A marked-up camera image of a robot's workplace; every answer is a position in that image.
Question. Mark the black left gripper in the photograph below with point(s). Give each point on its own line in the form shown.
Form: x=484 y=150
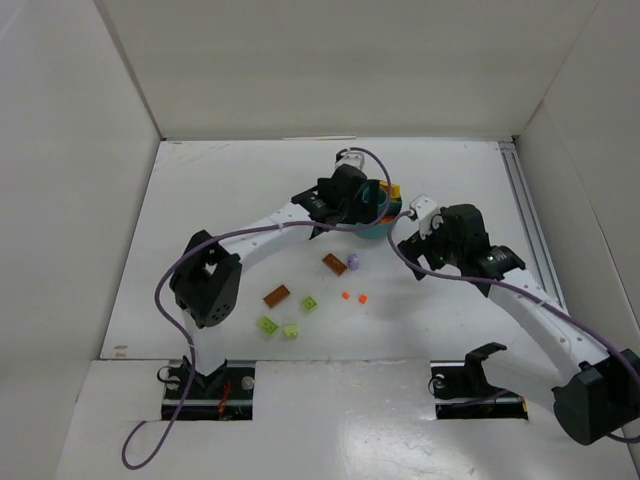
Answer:
x=364 y=201

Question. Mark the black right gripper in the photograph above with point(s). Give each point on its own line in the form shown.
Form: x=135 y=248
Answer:
x=417 y=251

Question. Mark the lilac round lego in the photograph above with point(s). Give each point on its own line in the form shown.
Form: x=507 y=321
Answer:
x=353 y=262

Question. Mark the brown lego plate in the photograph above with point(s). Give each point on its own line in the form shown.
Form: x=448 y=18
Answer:
x=335 y=264

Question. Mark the dark brown lego piece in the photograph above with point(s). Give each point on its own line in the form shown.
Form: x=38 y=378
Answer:
x=277 y=296

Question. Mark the pale yellow lego brick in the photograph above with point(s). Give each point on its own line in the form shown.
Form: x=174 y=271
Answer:
x=291 y=331

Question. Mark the yellow orange lego brick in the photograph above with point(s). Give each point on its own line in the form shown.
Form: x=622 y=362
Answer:
x=392 y=191

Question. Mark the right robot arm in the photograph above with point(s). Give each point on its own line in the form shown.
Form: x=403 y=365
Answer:
x=592 y=388

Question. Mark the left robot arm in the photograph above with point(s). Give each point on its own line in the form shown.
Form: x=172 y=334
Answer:
x=206 y=283

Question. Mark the teal divided round container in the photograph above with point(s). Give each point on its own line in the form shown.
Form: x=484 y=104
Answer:
x=387 y=207

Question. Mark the lime green lego brick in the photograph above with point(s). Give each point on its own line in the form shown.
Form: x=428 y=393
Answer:
x=267 y=326

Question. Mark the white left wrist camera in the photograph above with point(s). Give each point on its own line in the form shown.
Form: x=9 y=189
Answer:
x=349 y=157

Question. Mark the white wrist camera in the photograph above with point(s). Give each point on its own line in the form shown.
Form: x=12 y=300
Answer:
x=426 y=213
x=349 y=157

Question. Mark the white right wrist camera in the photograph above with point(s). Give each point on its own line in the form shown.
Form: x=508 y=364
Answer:
x=426 y=213

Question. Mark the aluminium rail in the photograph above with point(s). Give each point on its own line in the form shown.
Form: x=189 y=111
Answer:
x=541 y=262

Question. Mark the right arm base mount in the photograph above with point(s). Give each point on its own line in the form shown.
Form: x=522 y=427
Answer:
x=462 y=392

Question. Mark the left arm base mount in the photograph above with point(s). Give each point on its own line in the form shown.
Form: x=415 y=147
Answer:
x=225 y=395

